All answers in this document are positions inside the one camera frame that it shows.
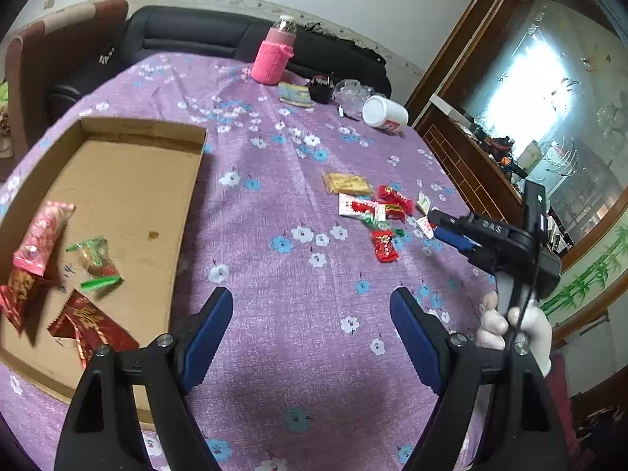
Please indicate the etched glass panel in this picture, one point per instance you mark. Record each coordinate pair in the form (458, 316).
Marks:
(554, 83)

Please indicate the dark red gold-print packet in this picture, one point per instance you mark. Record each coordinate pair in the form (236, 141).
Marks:
(86, 321)

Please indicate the pile of clothes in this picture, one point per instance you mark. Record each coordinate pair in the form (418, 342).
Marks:
(4, 122)

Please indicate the small white green sachet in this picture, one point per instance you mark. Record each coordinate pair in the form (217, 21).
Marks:
(423, 202)

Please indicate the white red snack packet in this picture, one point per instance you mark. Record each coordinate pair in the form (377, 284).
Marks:
(360, 207)

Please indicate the small white red sachet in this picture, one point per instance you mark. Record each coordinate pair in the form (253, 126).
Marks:
(425, 228)

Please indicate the brown armchair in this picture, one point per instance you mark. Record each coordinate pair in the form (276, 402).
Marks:
(44, 49)

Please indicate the red gold snack packet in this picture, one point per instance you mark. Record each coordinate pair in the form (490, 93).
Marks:
(17, 294)

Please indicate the shallow cardboard box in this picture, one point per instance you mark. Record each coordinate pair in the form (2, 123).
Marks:
(122, 196)

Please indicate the black leather sofa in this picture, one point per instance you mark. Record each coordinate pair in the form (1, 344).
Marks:
(196, 29)

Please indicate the booklet on table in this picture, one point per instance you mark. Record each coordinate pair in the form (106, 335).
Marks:
(296, 95)

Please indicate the purple floral tablecloth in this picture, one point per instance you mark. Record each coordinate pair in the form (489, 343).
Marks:
(294, 132)

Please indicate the wooden cabinet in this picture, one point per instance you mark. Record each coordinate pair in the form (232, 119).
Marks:
(466, 157)

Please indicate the red doll-print snack packet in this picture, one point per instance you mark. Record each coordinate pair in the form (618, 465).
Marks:
(395, 201)

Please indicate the small red snack packet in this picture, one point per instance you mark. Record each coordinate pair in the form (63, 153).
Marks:
(384, 246)

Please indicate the pink cartoon snack packet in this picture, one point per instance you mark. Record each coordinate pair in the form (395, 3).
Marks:
(41, 235)

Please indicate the green-ended clear candy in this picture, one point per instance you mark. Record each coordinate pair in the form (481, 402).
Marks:
(98, 262)

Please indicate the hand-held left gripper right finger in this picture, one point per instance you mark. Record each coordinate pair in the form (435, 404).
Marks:
(417, 333)

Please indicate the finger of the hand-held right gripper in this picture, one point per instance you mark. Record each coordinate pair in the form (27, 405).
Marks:
(454, 239)
(444, 218)

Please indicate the person's right hand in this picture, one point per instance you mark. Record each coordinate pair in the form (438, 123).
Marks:
(493, 326)

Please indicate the pink sleeved bottle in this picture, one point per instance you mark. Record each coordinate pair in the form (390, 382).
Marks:
(272, 56)

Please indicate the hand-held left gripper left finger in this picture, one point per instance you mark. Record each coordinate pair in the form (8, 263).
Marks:
(208, 338)

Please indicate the green candy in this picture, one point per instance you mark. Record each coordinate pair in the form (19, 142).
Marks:
(387, 228)

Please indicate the yellow biscuit packet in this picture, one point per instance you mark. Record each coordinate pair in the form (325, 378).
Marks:
(346, 182)

